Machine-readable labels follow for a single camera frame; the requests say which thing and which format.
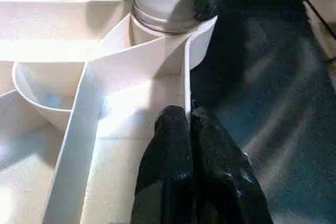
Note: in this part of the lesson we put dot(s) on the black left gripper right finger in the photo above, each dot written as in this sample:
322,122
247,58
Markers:
226,187

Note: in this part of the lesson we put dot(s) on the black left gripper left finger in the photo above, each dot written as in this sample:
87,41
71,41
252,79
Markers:
165,171

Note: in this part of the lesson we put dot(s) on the black work mat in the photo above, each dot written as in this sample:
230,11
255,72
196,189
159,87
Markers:
273,103

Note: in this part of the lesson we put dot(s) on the black stand base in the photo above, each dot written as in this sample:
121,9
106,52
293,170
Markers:
323,19

